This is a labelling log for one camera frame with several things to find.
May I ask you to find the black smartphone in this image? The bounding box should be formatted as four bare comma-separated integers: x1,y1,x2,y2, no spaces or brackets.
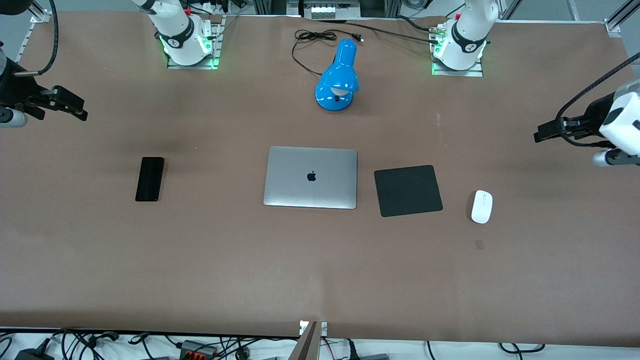
135,156,165,203

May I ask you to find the white computer mouse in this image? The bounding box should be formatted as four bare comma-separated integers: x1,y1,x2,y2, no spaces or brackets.
470,189,494,225

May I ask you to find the black mouse pad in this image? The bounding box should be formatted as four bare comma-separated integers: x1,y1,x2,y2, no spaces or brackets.
374,164,444,218

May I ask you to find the blue desk lamp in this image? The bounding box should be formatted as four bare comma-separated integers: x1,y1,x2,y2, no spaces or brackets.
314,38,360,112

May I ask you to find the black power adapter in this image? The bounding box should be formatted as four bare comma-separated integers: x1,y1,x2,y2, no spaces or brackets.
14,347,56,360

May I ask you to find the silver closed laptop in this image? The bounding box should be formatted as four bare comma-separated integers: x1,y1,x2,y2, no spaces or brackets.
263,146,359,210

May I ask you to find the grey box with orange connectors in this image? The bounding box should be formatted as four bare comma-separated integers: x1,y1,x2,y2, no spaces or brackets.
179,340,221,360

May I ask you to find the aluminium table edge rail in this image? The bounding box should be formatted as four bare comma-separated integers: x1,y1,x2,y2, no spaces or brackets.
16,20,41,65

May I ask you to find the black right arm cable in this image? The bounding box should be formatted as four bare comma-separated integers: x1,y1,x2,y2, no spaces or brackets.
14,0,59,77

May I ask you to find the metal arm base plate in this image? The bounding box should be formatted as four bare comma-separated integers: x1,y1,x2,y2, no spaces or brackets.
431,22,484,77
166,15,223,70

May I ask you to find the black braided cable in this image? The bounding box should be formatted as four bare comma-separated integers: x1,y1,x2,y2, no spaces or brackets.
320,19,443,46

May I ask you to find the black floor cable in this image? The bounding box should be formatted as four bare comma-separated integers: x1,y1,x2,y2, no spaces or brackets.
497,342,546,354

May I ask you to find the thin black lamp cord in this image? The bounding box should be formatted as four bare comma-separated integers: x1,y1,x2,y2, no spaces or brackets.
292,29,364,77

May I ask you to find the grey metal post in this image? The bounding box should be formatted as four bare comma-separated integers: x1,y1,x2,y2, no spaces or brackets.
288,320,328,360

